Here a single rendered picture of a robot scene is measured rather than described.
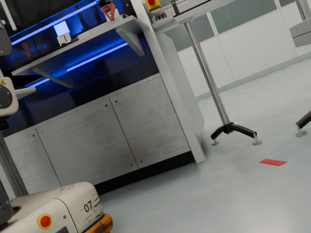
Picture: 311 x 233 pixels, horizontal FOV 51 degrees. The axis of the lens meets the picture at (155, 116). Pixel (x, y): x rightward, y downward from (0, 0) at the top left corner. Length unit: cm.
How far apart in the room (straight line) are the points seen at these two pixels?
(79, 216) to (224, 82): 551
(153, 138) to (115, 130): 25
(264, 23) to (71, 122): 508
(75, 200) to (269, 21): 581
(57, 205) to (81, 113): 97
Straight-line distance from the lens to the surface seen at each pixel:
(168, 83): 196
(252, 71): 658
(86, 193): 133
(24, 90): 198
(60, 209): 126
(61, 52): 172
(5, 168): 218
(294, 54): 671
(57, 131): 222
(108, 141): 210
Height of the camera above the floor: 51
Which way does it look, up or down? 4 degrees down
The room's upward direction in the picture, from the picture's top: 22 degrees counter-clockwise
